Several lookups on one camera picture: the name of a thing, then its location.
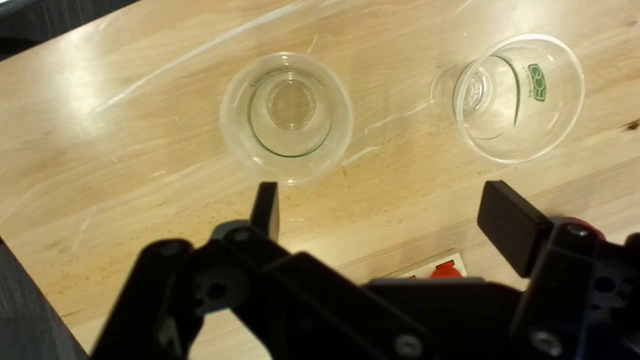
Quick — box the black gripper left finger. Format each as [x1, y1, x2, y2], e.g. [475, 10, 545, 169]
[89, 180, 437, 360]

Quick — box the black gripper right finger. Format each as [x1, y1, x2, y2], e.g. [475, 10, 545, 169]
[477, 178, 640, 360]

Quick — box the clear plastic cup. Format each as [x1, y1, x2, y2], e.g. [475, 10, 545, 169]
[219, 50, 357, 187]
[429, 32, 588, 165]

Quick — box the red toy block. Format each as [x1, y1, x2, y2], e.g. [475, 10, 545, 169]
[429, 260, 465, 282]

